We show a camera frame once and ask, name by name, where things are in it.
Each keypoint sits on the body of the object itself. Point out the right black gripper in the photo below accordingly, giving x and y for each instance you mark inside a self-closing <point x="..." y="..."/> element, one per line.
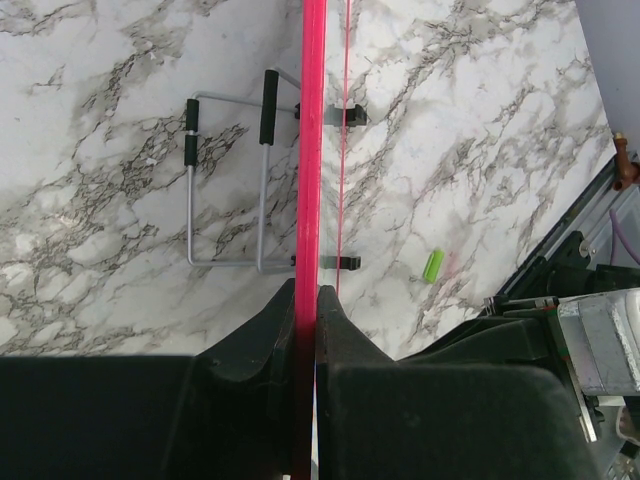
<point x="508" y="332"/>

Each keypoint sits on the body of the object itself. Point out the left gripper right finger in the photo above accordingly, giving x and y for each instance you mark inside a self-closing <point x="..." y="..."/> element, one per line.
<point x="380" y="419"/>

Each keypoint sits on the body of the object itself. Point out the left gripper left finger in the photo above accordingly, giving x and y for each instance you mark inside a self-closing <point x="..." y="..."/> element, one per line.
<point x="225" y="413"/>

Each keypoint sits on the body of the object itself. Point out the green marker cap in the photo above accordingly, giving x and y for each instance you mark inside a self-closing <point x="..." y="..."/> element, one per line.
<point x="433" y="266"/>

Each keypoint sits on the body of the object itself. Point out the pink framed whiteboard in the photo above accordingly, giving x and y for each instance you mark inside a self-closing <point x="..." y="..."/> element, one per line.
<point x="323" y="101"/>

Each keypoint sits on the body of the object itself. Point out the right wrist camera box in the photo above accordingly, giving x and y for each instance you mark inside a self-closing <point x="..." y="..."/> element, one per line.
<point x="599" y="341"/>

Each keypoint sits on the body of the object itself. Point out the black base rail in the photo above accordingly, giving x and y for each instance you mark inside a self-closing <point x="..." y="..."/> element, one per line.
<point x="593" y="248"/>

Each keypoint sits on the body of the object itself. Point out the brown cable connector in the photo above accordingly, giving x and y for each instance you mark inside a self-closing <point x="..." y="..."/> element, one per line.
<point x="627" y="172"/>

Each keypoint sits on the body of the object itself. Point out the wire whiteboard stand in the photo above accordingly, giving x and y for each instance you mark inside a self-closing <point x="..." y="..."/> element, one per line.
<point x="228" y="149"/>

